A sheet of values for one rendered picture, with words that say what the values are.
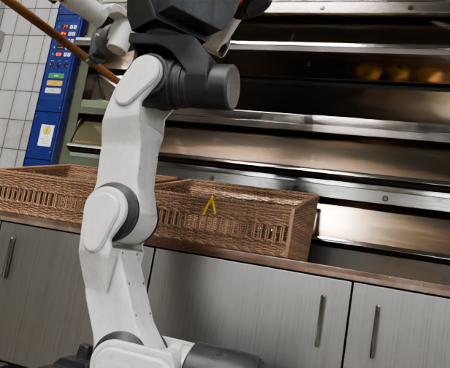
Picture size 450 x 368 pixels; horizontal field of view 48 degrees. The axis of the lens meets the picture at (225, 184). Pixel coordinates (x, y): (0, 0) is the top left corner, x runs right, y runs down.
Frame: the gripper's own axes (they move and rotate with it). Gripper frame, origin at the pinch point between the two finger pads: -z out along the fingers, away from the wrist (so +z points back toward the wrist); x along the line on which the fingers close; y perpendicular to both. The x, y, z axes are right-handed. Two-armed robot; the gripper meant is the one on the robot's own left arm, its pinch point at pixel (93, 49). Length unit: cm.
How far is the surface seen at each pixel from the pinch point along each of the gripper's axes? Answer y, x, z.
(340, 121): 91, 3, 35
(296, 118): 81, 3, 20
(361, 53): 83, -20, 48
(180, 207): 28, 50, 30
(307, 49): 71, -21, 32
